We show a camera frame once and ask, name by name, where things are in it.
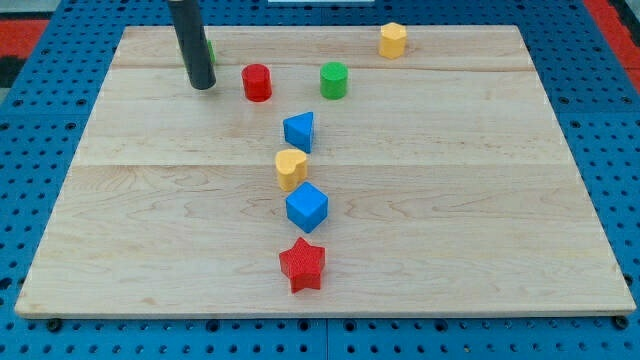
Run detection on green star block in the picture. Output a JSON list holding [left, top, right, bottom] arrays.
[[207, 40, 216, 65]]

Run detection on red star block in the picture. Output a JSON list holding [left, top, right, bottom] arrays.
[[279, 237, 326, 293]]

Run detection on light wooden board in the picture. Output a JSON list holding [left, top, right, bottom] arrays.
[[15, 26, 636, 319]]

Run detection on blue cube block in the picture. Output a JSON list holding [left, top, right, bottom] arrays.
[[285, 182, 329, 233]]

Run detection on yellow heart block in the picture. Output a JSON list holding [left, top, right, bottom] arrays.
[[275, 149, 308, 192]]

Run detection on blue triangle block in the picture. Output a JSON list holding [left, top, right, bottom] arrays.
[[283, 112, 314, 154]]

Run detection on green cylinder block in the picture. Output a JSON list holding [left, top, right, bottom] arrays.
[[320, 62, 348, 100]]

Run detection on red cylinder block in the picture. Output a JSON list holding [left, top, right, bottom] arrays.
[[241, 63, 272, 102]]

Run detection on yellow hexagon block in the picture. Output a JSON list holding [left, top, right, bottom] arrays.
[[378, 22, 407, 59]]

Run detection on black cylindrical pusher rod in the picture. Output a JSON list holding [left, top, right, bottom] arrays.
[[167, 0, 216, 90]]

